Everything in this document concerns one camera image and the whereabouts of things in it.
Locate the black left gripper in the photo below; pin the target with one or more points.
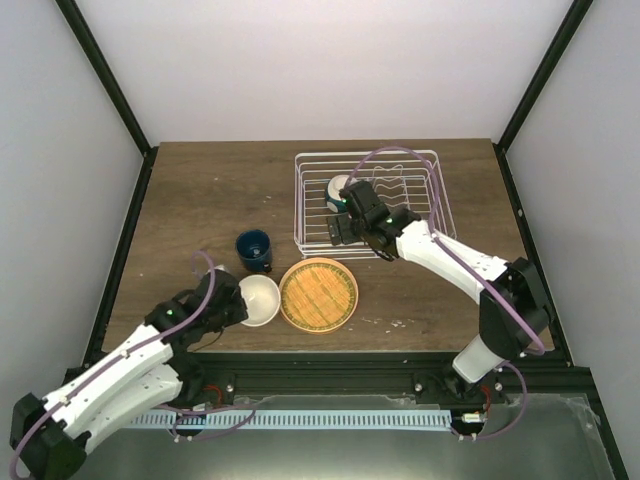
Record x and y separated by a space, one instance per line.
240 311

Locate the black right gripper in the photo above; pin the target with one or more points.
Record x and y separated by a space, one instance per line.
345 236

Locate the white bowl teal outside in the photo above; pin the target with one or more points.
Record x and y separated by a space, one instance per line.
334 202

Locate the small white bowl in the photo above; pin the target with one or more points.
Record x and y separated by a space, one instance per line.
262 298

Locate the dark blue mug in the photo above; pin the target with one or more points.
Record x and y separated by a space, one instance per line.
253 248

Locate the white wire dish rack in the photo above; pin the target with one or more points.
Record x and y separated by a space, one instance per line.
398 178

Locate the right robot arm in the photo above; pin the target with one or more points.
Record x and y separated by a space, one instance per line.
514 308

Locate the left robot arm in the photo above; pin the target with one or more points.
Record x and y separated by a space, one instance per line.
153 368

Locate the round bamboo steamer tray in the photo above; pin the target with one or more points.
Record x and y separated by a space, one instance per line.
318 295

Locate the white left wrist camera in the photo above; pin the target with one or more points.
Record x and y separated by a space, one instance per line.
220 271

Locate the light blue slotted cable duct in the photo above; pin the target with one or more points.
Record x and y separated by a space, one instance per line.
409 420

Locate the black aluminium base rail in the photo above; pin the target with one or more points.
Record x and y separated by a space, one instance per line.
421 375

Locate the right black frame post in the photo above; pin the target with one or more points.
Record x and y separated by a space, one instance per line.
550 60

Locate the black frame post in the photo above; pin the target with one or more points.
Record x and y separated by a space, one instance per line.
550 60
89 45

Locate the left black frame post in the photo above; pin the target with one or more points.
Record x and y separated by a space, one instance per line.
89 45

